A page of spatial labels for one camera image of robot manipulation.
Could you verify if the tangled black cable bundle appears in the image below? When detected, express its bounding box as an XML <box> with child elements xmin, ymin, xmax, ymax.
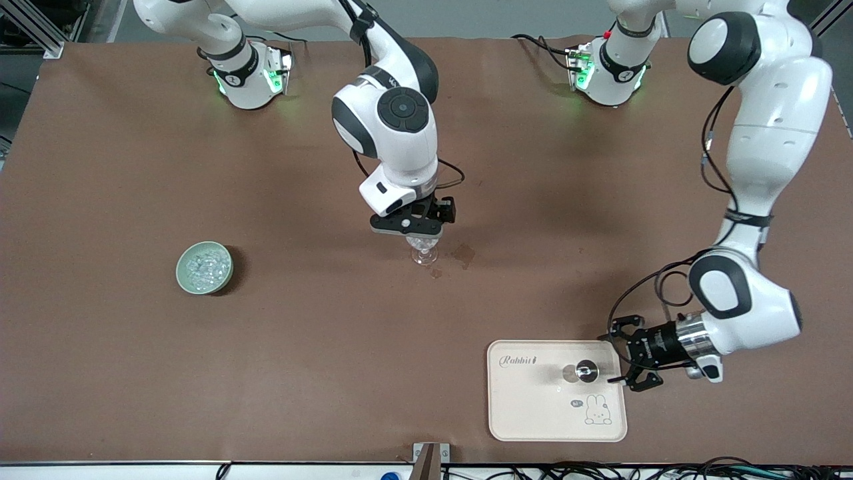
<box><xmin>440</xmin><ymin>456</ymin><xmax>853</xmax><ymax>480</ymax></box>

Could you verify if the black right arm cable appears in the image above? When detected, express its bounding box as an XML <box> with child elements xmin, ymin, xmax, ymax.
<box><xmin>353</xmin><ymin>150</ymin><xmax>466</xmax><ymax>195</ymax></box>

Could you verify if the pile of clear ice cubes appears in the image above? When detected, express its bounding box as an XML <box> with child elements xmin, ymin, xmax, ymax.
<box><xmin>185</xmin><ymin>248</ymin><xmax>229</xmax><ymax>289</ymax></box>

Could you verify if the aluminium frame profile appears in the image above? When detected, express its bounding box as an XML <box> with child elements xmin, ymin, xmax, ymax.
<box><xmin>808</xmin><ymin>0</ymin><xmax>853</xmax><ymax>38</ymax></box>
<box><xmin>0</xmin><ymin>0</ymin><xmax>91</xmax><ymax>61</ymax></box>

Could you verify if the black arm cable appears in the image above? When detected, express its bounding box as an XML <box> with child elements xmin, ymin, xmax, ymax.
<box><xmin>606</xmin><ymin>85</ymin><xmax>742</xmax><ymax>335</ymax></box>
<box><xmin>353</xmin><ymin>150</ymin><xmax>466</xmax><ymax>195</ymax></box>

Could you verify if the black base cable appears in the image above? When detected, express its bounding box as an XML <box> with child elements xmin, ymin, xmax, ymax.
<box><xmin>511</xmin><ymin>33</ymin><xmax>582</xmax><ymax>74</ymax></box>
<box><xmin>235</xmin><ymin>24</ymin><xmax>296</xmax><ymax>58</ymax></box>

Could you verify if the pale green ceramic bowl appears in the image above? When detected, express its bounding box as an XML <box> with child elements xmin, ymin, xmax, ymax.
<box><xmin>175</xmin><ymin>241</ymin><xmax>235</xmax><ymax>296</ymax></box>

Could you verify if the shiny steel jigger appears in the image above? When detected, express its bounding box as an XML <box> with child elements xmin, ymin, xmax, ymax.
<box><xmin>562</xmin><ymin>359</ymin><xmax>600</xmax><ymax>385</ymax></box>

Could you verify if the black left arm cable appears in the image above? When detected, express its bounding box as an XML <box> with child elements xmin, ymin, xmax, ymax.
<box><xmin>606</xmin><ymin>85</ymin><xmax>742</xmax><ymax>335</ymax></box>

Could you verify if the grey metal table bracket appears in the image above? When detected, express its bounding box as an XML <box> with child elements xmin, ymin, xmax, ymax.
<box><xmin>411</xmin><ymin>442</ymin><xmax>451</xmax><ymax>465</ymax></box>

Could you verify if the clear wine glass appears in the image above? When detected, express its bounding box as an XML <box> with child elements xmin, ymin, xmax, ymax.
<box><xmin>405</xmin><ymin>233</ymin><xmax>440</xmax><ymax>267</ymax></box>

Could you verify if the cream rabbit print tray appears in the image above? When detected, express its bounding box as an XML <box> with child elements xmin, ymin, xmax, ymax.
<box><xmin>486</xmin><ymin>339</ymin><xmax>629</xmax><ymax>443</ymax></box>

